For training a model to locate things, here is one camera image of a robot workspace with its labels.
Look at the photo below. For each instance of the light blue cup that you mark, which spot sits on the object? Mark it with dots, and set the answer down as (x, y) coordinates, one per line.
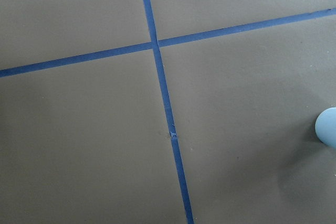
(325, 127)

